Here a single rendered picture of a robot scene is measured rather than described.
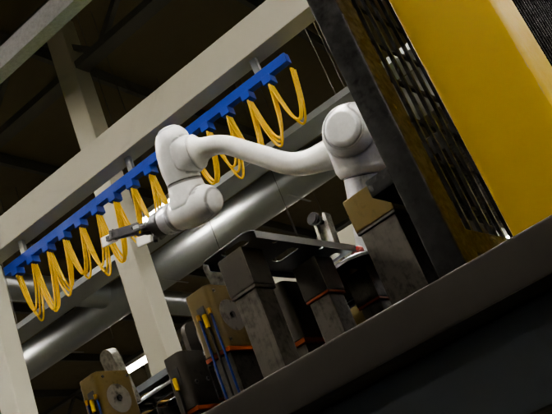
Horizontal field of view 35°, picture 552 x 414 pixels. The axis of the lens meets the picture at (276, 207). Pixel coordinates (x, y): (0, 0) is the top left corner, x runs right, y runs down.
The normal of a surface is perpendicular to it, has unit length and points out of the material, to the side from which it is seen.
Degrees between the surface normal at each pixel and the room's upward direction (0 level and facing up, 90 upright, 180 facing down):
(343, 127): 97
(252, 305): 90
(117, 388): 90
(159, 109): 90
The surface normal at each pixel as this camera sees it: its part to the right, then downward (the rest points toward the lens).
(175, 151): -0.26, -0.05
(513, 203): -0.62, -0.11
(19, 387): 0.75, -0.51
